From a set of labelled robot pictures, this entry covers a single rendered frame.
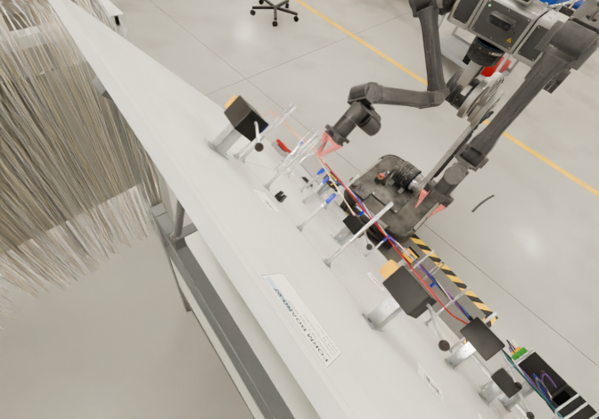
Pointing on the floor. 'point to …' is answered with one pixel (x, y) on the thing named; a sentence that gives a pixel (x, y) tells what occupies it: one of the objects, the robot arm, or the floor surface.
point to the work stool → (276, 4)
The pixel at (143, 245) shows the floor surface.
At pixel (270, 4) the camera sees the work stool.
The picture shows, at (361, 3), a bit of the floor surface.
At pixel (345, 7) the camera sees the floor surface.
